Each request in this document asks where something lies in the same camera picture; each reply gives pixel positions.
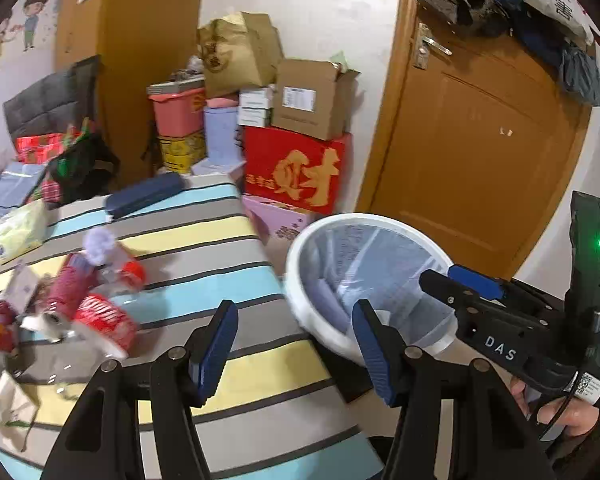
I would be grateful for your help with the yellow printed box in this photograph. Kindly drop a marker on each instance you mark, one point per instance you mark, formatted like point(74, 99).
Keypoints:
point(182, 152)

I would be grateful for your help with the yellow green tissue pack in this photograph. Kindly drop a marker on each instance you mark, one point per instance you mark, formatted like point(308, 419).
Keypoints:
point(20, 230)

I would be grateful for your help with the navy hanging bag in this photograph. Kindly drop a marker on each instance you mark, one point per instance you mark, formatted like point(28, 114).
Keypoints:
point(530, 30)

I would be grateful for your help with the white plastic waste bin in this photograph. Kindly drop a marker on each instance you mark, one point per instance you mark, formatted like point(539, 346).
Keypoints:
point(302, 265)

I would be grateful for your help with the striped bed sheet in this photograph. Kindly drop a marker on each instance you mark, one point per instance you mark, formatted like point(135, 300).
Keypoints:
point(270, 410)

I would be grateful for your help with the pink floral box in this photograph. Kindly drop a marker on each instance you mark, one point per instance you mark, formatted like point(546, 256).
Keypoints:
point(275, 217)

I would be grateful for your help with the open cardboard box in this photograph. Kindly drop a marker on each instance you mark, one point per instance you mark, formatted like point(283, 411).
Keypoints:
point(320, 120)

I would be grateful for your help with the person's right hand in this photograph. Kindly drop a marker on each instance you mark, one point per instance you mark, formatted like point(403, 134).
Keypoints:
point(567, 416)

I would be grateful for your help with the red plaid cloth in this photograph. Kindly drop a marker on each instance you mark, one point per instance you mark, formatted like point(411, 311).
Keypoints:
point(40, 147)

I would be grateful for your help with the black bag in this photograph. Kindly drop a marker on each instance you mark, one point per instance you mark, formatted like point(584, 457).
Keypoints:
point(87, 167)

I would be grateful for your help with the grey quilted cushion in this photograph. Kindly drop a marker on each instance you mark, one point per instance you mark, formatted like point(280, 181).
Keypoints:
point(50, 100)

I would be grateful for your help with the green red patterned cloth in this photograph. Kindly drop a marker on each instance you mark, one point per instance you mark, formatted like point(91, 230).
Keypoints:
point(80, 132)

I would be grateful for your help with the grey blue hanging cloth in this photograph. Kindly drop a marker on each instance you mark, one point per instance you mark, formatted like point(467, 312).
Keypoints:
point(582, 75)

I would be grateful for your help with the brown paper bag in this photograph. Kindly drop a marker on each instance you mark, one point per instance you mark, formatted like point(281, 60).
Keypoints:
point(252, 60)

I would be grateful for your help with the small red can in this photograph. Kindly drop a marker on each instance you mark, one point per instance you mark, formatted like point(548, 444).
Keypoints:
point(2, 327)

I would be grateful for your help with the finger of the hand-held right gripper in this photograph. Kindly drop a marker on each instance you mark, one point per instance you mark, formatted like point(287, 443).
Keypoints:
point(475, 280)
point(442, 287)

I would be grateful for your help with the wooden wardrobe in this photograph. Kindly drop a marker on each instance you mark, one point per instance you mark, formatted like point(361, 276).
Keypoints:
point(145, 60)

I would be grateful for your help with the blue folded cloth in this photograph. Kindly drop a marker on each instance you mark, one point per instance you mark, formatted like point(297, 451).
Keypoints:
point(12, 187)

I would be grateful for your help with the red patterned can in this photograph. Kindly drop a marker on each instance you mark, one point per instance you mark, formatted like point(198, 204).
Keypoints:
point(70, 285)

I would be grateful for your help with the patterned flat box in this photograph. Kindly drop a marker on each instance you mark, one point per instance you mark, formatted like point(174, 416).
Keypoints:
point(177, 82)

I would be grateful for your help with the white labelled carton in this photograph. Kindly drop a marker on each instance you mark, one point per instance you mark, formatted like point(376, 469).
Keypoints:
point(257, 97)
point(254, 117)

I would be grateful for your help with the white paper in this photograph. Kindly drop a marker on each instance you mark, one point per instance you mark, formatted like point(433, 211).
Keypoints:
point(42, 325)

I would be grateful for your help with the red instant noodle cup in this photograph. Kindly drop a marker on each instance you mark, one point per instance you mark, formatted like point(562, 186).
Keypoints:
point(105, 320)

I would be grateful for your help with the light blue plastic bin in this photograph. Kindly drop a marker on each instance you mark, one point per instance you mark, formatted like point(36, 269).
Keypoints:
point(222, 135)

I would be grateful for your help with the pink plastic storage bin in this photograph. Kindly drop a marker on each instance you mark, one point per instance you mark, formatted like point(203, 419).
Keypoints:
point(175, 116)

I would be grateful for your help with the clear plastic bin liner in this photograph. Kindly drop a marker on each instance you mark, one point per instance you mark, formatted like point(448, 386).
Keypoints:
point(365, 247)

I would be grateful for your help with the small white printed carton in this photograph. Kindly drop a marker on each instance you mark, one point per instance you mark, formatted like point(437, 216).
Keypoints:
point(25, 285)

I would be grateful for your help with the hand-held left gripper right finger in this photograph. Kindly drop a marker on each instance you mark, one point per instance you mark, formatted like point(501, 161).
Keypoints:
point(377, 360)

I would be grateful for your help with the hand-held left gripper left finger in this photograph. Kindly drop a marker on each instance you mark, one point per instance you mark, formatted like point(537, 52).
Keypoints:
point(215, 350)

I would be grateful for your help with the red box with gold print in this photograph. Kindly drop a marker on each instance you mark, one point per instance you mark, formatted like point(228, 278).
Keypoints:
point(265, 160)

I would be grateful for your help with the wooden door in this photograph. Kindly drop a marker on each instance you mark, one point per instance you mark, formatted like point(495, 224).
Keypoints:
point(470, 160)

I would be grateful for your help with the cartoon wall sticker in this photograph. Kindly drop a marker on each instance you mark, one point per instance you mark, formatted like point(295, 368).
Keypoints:
point(32, 15)

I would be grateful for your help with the navy long case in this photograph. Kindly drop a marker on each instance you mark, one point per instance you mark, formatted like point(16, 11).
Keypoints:
point(145, 192)

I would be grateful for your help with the clear plastic cup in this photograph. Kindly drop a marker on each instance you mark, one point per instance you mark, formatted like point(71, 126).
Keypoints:
point(122, 265)

